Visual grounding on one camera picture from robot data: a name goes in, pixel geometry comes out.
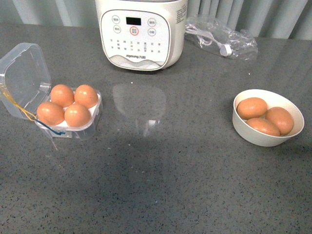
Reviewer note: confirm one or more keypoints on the brown egg top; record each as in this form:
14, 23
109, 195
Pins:
77, 115

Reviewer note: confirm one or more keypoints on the brown egg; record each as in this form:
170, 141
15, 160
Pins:
77, 115
251, 108
281, 118
264, 126

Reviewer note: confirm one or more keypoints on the clear plastic egg box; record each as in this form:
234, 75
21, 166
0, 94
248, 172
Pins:
24, 74

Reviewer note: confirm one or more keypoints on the brown egg box back-right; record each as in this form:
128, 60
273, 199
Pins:
86, 96

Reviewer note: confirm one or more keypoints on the brown egg back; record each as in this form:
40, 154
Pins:
251, 108

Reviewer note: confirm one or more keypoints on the brown egg box back-left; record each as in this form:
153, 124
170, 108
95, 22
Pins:
62, 95

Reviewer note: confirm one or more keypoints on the brown egg front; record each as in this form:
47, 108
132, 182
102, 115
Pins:
264, 126

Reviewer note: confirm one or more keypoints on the brown egg box front-left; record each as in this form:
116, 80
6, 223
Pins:
50, 113

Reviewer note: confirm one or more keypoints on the brown egg right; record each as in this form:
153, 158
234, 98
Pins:
281, 118

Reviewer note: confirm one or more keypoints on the white Joyoung blender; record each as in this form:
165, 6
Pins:
142, 35

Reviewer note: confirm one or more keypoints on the blue rubber band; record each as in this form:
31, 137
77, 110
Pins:
49, 128

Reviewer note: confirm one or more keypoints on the clear plastic bag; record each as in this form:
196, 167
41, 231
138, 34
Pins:
211, 35

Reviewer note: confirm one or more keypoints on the white round bowl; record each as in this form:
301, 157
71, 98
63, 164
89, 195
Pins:
272, 99

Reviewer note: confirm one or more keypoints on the yellow rubber band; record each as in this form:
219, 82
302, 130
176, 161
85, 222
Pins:
28, 114

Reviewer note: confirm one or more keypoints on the grey pleated curtain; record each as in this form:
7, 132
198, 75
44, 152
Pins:
281, 19

